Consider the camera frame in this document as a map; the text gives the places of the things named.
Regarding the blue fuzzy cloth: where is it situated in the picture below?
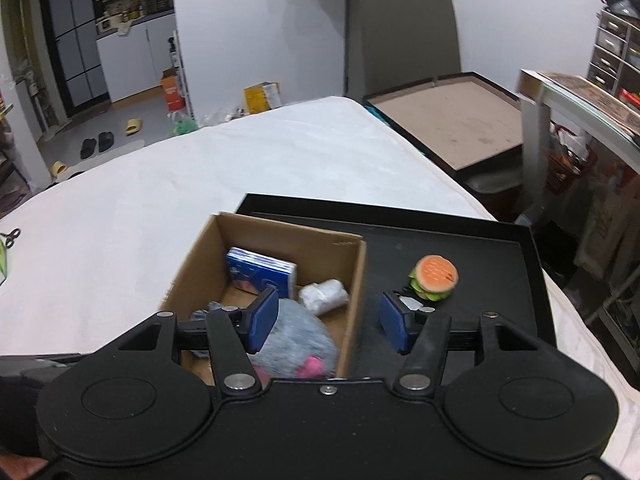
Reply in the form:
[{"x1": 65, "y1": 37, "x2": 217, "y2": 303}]
[{"x1": 189, "y1": 301, "x2": 226, "y2": 323}]

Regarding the brown cardboard box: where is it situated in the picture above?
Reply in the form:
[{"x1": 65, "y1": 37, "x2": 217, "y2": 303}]
[{"x1": 159, "y1": 212, "x2": 367, "y2": 386}]

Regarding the yellow box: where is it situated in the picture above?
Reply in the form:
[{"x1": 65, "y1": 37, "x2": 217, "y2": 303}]
[{"x1": 243, "y1": 81, "x2": 282, "y2": 113}]

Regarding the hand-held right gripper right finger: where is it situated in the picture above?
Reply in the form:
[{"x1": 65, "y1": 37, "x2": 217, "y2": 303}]
[{"x1": 378, "y1": 290, "x2": 558, "y2": 396}]

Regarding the grey plush mouse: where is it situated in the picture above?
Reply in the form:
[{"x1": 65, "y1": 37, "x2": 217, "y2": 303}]
[{"x1": 250, "y1": 297, "x2": 338, "y2": 381}]

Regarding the black tray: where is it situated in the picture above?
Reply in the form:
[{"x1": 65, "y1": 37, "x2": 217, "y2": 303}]
[{"x1": 235, "y1": 192, "x2": 558, "y2": 381}]

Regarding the grey chair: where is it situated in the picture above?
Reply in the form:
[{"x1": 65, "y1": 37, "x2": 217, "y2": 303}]
[{"x1": 346, "y1": 0, "x2": 462, "y2": 98}]

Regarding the person's left hand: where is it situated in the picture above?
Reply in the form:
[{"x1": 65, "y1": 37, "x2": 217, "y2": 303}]
[{"x1": 0, "y1": 454, "x2": 48, "y2": 480}]

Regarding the burger plush toy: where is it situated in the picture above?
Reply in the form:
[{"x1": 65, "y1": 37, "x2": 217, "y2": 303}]
[{"x1": 408, "y1": 255, "x2": 459, "y2": 303}]

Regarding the brown board black frame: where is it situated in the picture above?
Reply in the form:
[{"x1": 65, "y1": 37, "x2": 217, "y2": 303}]
[{"x1": 362, "y1": 72, "x2": 526, "y2": 180}]

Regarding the green plastic bag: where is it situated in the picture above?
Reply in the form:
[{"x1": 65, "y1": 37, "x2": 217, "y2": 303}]
[{"x1": 170, "y1": 112, "x2": 196, "y2": 136}]

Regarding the orange box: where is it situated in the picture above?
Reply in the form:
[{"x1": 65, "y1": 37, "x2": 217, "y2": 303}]
[{"x1": 160, "y1": 69, "x2": 186, "y2": 112}]

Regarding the beige hanging cloth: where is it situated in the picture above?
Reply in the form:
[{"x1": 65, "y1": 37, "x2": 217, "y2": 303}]
[{"x1": 575, "y1": 175, "x2": 640, "y2": 281}]

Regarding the grey drawer organizer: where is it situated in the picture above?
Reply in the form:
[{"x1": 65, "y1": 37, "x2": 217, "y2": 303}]
[{"x1": 586, "y1": 7, "x2": 640, "y2": 106}]

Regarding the white cabinet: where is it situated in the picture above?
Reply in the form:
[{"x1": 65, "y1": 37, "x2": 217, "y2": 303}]
[{"x1": 95, "y1": 15, "x2": 176, "y2": 103}]

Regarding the patterned brown board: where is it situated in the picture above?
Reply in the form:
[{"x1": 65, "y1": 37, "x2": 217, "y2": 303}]
[{"x1": 542, "y1": 72, "x2": 640, "y2": 133}]

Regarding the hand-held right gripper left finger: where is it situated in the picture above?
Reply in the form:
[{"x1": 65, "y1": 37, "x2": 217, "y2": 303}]
[{"x1": 102, "y1": 287, "x2": 280, "y2": 397}]

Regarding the black-topped desk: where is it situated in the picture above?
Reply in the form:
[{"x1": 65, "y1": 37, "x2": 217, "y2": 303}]
[{"x1": 517, "y1": 69, "x2": 640, "y2": 221}]

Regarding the black-framed sliding door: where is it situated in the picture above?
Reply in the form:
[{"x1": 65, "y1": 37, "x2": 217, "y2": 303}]
[{"x1": 39, "y1": 0, "x2": 110, "y2": 111}]

